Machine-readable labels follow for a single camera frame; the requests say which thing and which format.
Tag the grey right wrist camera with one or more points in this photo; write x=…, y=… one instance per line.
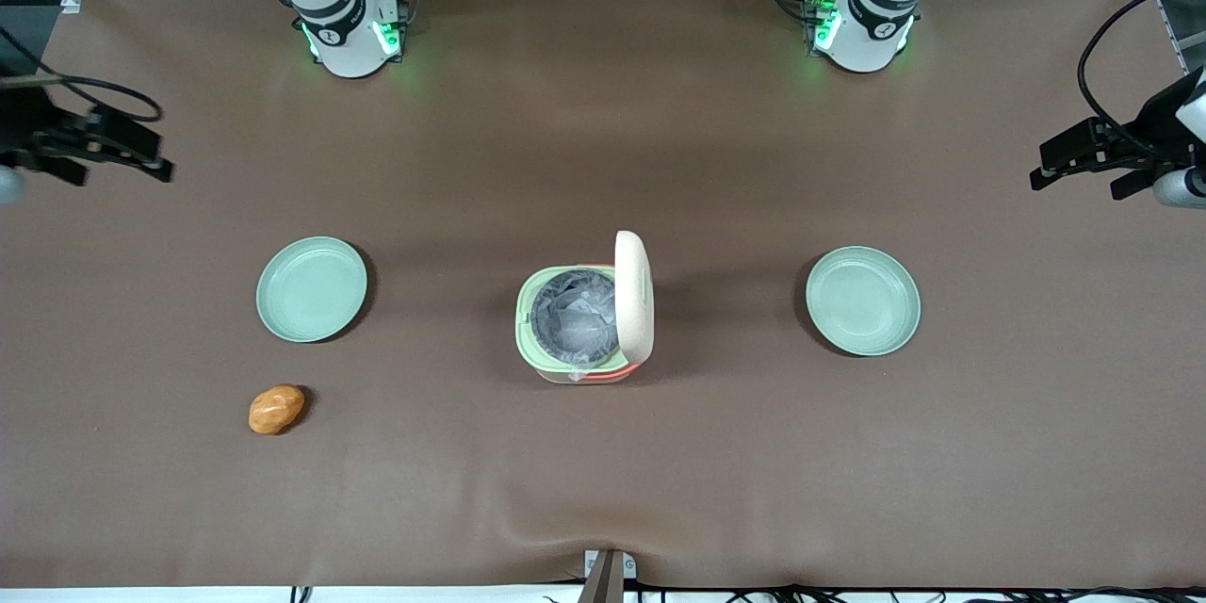
x=9, y=186

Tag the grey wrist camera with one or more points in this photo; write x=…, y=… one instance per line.
x=9, y=186
x=1182, y=188

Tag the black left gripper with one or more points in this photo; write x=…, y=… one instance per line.
x=1155, y=121

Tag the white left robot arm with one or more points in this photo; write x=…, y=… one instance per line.
x=862, y=42

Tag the orange-brown bread roll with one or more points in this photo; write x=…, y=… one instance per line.
x=276, y=409

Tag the cream rice cooker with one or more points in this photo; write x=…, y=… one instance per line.
x=633, y=301

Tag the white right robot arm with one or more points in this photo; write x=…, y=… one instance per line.
x=344, y=38

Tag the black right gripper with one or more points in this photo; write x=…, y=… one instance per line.
x=28, y=127

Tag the brown table cover mat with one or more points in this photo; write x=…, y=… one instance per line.
x=603, y=160

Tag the pale green round plate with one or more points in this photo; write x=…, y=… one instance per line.
x=312, y=289
x=862, y=301

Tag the grey metal camera post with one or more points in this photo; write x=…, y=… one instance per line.
x=605, y=579

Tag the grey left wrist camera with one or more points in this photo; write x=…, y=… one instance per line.
x=1182, y=188

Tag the crumpled clear plastic bag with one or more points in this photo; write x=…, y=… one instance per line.
x=575, y=320

